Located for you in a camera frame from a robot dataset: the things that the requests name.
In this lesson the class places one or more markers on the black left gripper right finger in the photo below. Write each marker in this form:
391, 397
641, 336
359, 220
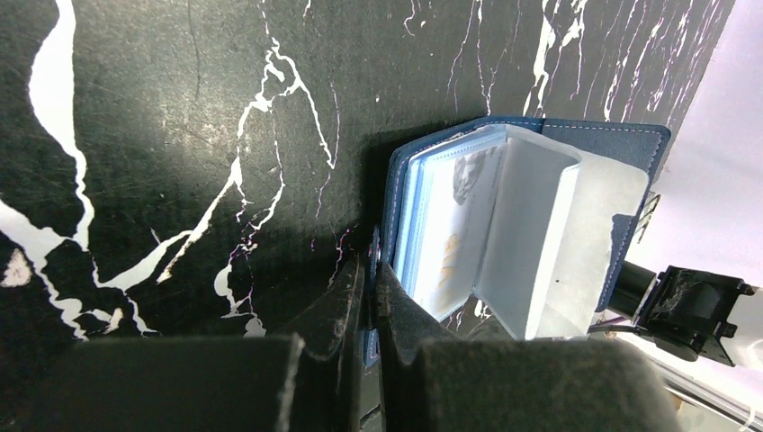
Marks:
433, 380

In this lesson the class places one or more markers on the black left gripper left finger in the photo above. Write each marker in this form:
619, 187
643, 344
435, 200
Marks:
305, 376

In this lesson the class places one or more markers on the blue leather card holder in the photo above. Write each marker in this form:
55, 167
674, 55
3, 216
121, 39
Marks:
569, 194

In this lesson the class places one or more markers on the white VIP card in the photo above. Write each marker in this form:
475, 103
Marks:
453, 215

